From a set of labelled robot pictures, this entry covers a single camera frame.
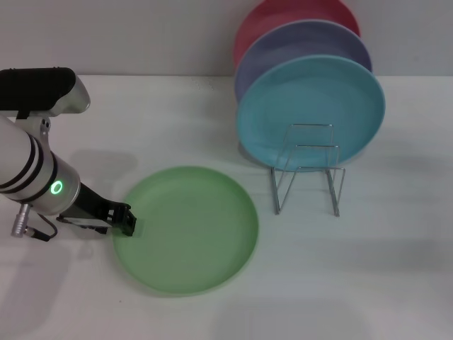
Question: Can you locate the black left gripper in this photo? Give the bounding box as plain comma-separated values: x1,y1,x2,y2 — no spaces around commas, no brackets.
58,182,137,237

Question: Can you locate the light blue plate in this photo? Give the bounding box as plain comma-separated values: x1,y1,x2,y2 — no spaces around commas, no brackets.
235,55,386,174

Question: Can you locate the left wrist camera housing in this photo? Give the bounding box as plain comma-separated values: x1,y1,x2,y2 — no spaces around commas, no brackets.
0,66,91,120

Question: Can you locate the purple plate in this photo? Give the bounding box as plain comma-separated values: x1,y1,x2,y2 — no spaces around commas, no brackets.
233,20,373,103

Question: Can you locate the green plate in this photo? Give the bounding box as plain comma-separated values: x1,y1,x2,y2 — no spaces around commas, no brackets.
112,165,260,295

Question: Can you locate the metal wire plate rack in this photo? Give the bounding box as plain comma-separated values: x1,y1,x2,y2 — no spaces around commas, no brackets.
270,123,346,217

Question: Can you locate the red plate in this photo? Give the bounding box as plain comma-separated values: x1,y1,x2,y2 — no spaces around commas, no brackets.
232,0,362,70

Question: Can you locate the left wrist connector with cable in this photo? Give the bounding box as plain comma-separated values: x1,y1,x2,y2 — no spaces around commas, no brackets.
10,202,59,242

